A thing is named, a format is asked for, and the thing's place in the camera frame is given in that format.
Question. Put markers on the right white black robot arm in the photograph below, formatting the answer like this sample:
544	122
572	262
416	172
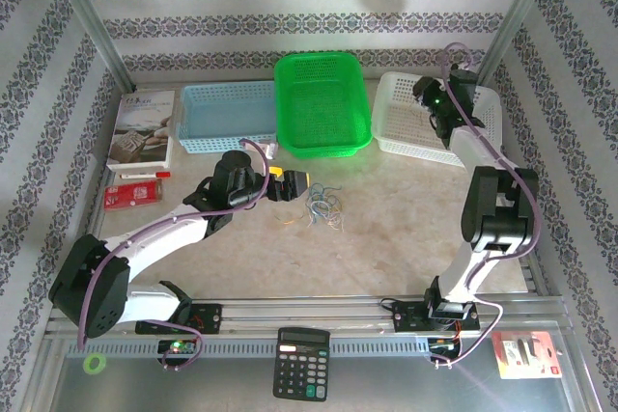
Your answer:
497	211

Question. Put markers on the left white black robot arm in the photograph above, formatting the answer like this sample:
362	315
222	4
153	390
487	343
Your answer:
159	244

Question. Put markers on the white plastic basket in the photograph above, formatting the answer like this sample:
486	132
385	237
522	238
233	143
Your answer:
401	132

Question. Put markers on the light blue plastic basket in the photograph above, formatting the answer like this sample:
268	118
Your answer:
227	113

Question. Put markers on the green plastic basket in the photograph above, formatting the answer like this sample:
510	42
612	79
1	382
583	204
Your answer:
318	108

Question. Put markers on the white marker red cap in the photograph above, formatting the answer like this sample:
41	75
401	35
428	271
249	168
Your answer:
145	175

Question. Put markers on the red cardboard box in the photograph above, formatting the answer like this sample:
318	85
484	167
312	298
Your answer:
132	195

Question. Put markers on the white paperback book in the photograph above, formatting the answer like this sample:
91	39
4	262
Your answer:
142	127

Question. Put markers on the black desk calculator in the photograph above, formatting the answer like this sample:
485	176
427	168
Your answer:
301	364

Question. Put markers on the grey metal shelf panel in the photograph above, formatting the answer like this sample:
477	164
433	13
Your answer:
386	383

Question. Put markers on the green tape roll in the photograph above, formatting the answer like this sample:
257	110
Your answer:
87	365

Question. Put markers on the red blister pack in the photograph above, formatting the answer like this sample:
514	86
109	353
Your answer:
526	356

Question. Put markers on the aluminium frame post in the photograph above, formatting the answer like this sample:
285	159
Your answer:
87	16
519	11

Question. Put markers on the aluminium mounting rail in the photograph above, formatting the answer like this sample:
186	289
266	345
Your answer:
299	313

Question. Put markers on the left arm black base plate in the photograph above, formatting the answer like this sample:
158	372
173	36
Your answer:
207	318

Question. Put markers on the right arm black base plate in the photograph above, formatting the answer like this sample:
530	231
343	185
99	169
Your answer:
408	318

